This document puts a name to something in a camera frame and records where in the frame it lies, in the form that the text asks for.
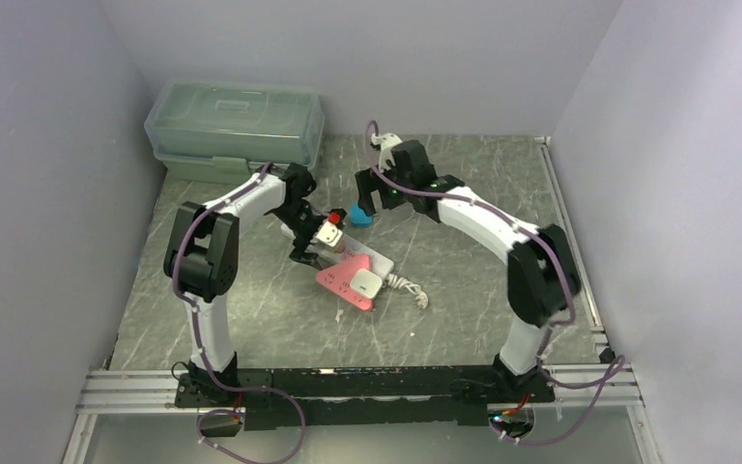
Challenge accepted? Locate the blue plug adapter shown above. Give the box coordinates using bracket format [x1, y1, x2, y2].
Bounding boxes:
[349, 204, 374, 228]

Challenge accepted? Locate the pink triangular power strip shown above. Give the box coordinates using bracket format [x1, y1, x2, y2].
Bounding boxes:
[315, 254, 374, 311]

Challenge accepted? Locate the white multicolour power strip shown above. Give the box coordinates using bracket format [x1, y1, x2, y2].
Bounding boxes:
[307, 232, 394, 282]

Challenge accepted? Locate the white plug adapter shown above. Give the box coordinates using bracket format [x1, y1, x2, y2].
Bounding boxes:
[350, 269, 384, 300]

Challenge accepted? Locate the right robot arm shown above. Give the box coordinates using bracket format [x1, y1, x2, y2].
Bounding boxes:
[356, 133, 582, 401]

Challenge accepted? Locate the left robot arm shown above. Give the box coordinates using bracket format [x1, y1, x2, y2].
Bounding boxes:
[163, 163, 348, 406]

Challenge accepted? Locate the green plastic storage box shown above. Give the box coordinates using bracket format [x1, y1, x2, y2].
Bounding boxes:
[144, 79, 326, 185]

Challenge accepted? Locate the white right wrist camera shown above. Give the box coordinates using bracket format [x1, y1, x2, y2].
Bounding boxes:
[371, 132, 403, 171]

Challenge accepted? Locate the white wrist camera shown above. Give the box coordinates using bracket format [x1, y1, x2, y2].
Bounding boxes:
[313, 209, 347, 249]
[371, 132, 403, 171]

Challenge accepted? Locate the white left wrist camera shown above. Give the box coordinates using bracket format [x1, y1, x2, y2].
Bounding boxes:
[313, 209, 347, 249]

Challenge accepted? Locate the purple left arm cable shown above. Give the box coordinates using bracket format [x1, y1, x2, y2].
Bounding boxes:
[171, 160, 308, 464]

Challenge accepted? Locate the white power strip cord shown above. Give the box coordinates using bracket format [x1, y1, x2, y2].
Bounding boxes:
[384, 274, 432, 312]

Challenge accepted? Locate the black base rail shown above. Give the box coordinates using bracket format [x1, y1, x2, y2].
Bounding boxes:
[174, 364, 556, 431]

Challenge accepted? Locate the aluminium frame rail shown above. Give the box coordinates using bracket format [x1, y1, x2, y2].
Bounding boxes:
[76, 133, 642, 447]

